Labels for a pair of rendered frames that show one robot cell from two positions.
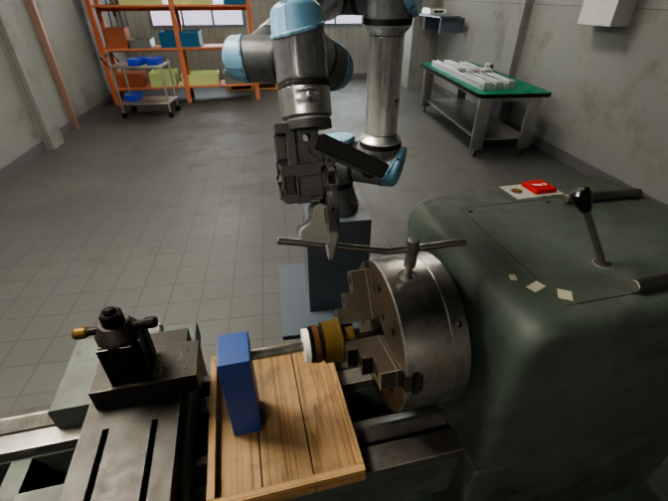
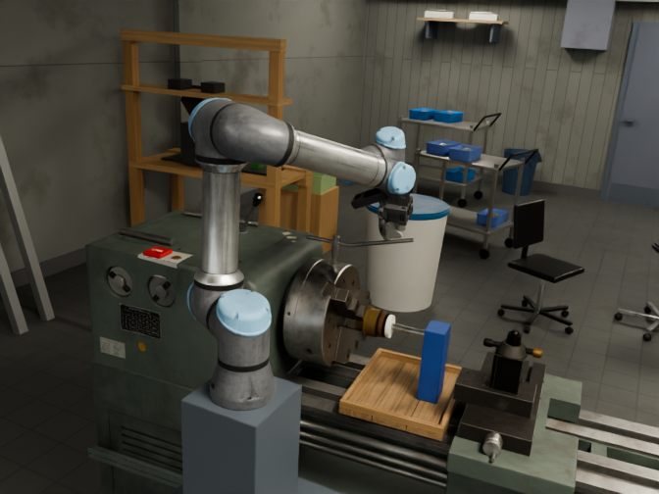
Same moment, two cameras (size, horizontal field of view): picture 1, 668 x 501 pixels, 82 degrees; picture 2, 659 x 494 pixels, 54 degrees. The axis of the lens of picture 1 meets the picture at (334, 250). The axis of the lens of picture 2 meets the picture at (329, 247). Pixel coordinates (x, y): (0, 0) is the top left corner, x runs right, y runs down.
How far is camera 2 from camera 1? 2.26 m
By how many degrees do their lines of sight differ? 118
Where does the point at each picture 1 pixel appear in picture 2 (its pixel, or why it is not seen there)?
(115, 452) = not seen: hidden behind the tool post
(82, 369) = (560, 456)
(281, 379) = (393, 402)
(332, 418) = (376, 373)
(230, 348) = (439, 326)
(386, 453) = (357, 360)
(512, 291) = (303, 241)
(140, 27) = not seen: outside the picture
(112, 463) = not seen: hidden behind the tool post
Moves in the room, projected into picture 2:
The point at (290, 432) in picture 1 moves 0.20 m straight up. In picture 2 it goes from (406, 378) to (412, 321)
